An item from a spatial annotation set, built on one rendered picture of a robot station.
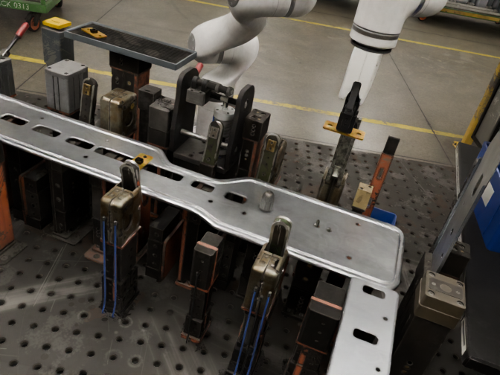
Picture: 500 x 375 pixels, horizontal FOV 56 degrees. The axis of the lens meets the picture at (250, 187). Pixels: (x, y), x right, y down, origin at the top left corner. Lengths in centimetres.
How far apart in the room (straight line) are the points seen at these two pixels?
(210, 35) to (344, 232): 74
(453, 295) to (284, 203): 43
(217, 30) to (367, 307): 92
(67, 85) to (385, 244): 93
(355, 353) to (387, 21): 57
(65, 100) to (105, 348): 68
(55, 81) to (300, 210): 76
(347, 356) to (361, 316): 10
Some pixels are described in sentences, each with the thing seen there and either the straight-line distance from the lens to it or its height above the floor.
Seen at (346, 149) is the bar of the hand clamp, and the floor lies 113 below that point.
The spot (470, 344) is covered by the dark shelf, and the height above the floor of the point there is 103.
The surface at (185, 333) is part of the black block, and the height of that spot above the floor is 71.
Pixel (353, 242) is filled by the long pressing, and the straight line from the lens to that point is 110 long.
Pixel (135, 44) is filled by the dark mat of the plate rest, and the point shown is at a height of 116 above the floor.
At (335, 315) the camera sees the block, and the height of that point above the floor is 98.
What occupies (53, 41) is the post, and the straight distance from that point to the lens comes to 164.
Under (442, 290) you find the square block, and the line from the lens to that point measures 99.
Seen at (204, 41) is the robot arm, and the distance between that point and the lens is 153.
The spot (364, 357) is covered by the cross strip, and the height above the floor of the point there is 100.
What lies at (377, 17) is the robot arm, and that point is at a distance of 86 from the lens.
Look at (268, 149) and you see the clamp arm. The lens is 121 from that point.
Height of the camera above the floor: 166
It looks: 34 degrees down
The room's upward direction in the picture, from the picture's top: 11 degrees clockwise
